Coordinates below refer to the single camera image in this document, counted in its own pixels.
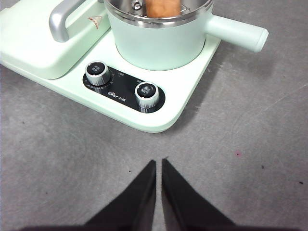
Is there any mint green griddle cover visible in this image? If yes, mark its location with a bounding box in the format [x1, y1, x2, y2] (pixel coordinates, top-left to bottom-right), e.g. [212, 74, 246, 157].
[0, 0, 114, 80]

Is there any silver griddle cover handle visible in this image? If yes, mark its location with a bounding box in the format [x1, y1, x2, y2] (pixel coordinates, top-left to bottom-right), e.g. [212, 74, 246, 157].
[49, 0, 81, 43]

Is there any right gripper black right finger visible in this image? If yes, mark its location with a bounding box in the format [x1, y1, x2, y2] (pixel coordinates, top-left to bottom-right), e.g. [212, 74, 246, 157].
[161, 158, 236, 231]

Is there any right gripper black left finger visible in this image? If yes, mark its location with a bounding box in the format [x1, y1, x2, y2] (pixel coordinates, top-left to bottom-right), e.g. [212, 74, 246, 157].
[84, 160, 156, 231]

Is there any brown potato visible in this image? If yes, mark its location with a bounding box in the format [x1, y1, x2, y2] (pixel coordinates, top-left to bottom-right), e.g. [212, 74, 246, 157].
[145, 0, 181, 18]

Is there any mint green steamer pot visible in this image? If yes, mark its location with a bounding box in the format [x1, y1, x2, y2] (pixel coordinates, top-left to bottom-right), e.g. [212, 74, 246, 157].
[103, 0, 270, 71]

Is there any glass lid with green knob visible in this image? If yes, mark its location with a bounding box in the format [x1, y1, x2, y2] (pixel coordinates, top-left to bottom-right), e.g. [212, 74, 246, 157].
[104, 0, 214, 26]

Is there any mint green cooker base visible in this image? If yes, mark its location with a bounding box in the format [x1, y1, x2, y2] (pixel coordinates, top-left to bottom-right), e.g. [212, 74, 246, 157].
[0, 33, 221, 134]

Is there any silver control dial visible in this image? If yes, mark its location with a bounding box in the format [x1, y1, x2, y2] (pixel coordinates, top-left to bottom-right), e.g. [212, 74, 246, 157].
[85, 61, 110, 86]
[134, 81, 160, 113]

